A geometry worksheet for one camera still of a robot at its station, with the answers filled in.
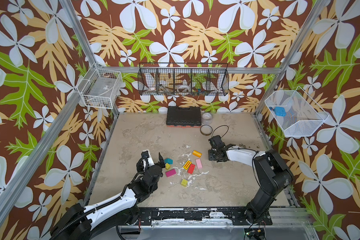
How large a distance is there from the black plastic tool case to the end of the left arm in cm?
51

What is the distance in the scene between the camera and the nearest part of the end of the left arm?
61 centimetres

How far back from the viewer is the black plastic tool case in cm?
110
